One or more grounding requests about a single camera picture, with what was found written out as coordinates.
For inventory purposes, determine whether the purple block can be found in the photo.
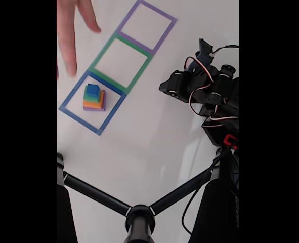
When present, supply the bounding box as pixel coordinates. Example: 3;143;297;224
82;90;107;112

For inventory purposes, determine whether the small blue cube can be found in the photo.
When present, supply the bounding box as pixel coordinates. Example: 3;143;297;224
86;84;101;98

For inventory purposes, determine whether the orange block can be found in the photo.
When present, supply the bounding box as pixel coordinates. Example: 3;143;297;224
82;90;106;110

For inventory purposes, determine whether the green block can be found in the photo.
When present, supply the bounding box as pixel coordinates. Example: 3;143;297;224
83;85;102;103

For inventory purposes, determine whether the person's hand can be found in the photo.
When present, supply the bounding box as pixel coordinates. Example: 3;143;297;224
57;0;102;81

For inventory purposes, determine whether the purple tape square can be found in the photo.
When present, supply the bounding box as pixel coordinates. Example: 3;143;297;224
115;0;178;56

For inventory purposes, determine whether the red clamp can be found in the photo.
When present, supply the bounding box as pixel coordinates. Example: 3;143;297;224
224;134;239;150

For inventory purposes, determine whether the green tape square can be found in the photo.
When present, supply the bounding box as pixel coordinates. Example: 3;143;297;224
88;32;154;95

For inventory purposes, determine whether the blue tape square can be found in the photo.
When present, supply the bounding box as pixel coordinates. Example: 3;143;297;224
58;70;127;136

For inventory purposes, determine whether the red white servo wire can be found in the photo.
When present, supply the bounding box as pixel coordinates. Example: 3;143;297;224
184;56;220;117
201;115;239;128

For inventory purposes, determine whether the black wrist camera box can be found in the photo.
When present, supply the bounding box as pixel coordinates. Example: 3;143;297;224
188;38;215;73

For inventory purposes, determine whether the black camera tripod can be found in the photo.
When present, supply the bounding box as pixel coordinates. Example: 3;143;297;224
57;148;239;243

